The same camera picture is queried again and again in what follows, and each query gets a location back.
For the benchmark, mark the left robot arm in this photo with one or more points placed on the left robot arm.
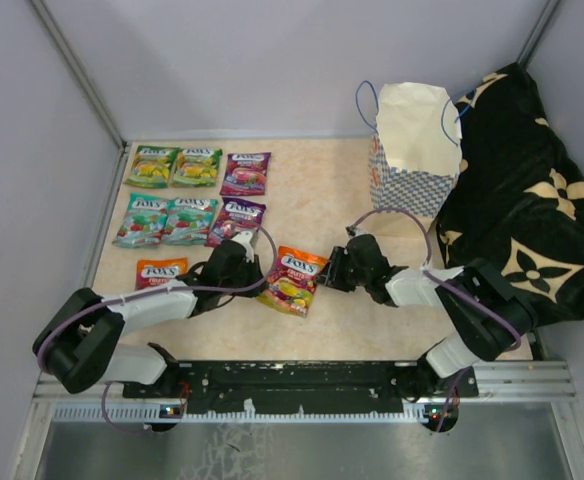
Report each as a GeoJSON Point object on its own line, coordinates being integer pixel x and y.
{"type": "Point", "coordinates": [81, 345]}

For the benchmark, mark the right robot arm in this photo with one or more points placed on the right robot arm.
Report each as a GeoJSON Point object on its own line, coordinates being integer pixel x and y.
{"type": "Point", "coordinates": [488, 315]}

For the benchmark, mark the fruits candy bag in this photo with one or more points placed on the fruits candy bag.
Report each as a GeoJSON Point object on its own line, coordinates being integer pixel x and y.
{"type": "Point", "coordinates": [292, 283]}
{"type": "Point", "coordinates": [151, 273]}

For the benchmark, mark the blue checkered paper bag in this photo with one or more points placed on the blue checkered paper bag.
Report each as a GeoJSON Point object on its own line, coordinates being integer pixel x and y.
{"type": "Point", "coordinates": [415, 154]}

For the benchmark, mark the aluminium frame rail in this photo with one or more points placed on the aluminium frame rail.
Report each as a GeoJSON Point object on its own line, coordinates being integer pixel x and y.
{"type": "Point", "coordinates": [493, 381]}

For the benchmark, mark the teal snack bag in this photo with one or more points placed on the teal snack bag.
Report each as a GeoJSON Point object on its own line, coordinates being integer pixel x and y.
{"type": "Point", "coordinates": [143, 223]}
{"type": "Point", "coordinates": [189, 221]}

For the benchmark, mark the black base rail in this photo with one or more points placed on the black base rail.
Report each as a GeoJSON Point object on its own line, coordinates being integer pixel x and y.
{"type": "Point", "coordinates": [264, 403]}

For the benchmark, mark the purple snack bag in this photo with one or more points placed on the purple snack bag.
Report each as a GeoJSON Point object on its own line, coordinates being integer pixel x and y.
{"type": "Point", "coordinates": [245, 174]}
{"type": "Point", "coordinates": [236, 216]}

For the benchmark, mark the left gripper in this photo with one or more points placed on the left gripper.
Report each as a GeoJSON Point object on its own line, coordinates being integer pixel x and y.
{"type": "Point", "coordinates": [255, 269]}

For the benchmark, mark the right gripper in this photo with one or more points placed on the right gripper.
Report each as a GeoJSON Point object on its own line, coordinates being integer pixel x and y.
{"type": "Point", "coordinates": [331, 275]}

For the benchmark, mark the green candy bag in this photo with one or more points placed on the green candy bag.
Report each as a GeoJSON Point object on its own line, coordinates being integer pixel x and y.
{"type": "Point", "coordinates": [151, 167]}
{"type": "Point", "coordinates": [196, 167]}

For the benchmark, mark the black floral blanket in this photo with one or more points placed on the black floral blanket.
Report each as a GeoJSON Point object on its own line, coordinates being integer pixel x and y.
{"type": "Point", "coordinates": [519, 200]}

